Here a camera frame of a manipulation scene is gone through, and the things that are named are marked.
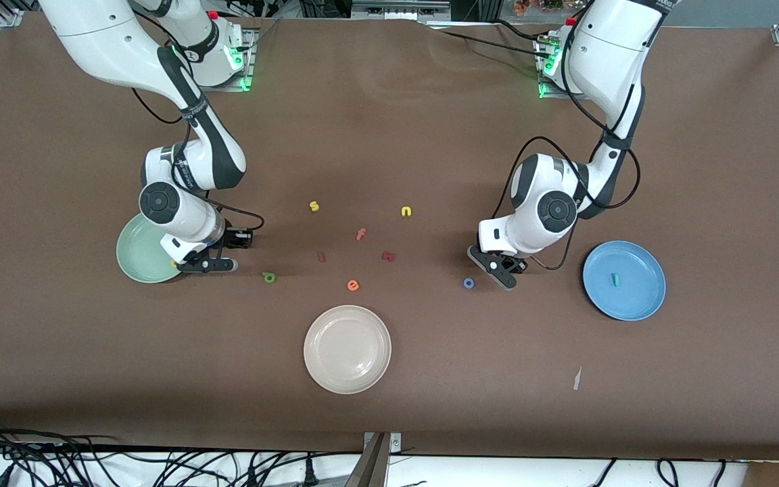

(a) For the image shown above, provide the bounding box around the beige plate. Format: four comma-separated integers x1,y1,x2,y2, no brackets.
303,305,392,395

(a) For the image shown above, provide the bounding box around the grey power strip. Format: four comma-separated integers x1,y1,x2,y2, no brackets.
351,0,451,20

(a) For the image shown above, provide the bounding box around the blue plate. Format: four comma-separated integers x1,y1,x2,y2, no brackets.
582,240,667,321

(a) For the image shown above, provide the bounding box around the metal table bracket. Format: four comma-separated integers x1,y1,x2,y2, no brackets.
346,432,404,487

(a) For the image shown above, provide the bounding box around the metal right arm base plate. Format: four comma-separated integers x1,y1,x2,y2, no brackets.
182,27,256,93

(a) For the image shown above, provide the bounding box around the light green plate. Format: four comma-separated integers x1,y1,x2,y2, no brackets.
116,213,191,283

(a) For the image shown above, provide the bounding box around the brown table cover sheet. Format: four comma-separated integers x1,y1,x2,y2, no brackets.
0,12,779,462

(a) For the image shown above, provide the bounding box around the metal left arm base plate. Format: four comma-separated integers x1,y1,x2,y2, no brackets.
537,34,610,101

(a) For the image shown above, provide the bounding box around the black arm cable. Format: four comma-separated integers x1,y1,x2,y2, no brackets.
131,10,266,234
491,27,641,271

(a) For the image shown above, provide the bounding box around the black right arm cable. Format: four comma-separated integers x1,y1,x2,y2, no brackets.
131,10,266,234

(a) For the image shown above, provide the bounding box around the black base supply cable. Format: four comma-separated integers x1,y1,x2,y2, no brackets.
430,20,554,62

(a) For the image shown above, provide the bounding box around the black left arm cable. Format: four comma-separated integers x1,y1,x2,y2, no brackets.
491,27,641,271

